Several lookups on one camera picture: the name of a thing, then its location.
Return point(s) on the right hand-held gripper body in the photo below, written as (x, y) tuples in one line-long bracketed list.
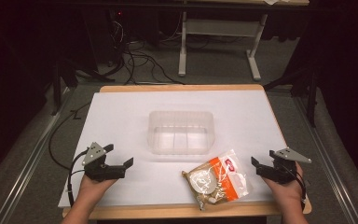
[(281, 171)]

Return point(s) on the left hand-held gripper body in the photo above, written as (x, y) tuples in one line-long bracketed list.
[(101, 171)]

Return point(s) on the orange and clear snack bag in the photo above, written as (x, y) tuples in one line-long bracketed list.
[(219, 182)]

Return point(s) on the clear plastic container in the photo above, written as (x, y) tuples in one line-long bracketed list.
[(181, 133)]

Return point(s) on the person's left hand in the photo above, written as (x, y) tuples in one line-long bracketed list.
[(94, 188)]

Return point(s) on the person's right hand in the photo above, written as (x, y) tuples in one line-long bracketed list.
[(287, 193)]

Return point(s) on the white table mat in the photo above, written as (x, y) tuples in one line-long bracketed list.
[(130, 124)]

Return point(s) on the black metal stand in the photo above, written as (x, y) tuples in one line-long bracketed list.
[(311, 93), (57, 87)]

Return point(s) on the dark computer tower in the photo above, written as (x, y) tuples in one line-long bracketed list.
[(104, 34)]

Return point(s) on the white-framed desk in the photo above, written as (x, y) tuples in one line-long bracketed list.
[(222, 27)]

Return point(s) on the white paper sheet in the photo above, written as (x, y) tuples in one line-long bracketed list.
[(274, 2)]

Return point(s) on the aluminium floor rail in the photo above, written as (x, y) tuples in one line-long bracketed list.
[(329, 161), (28, 165)]

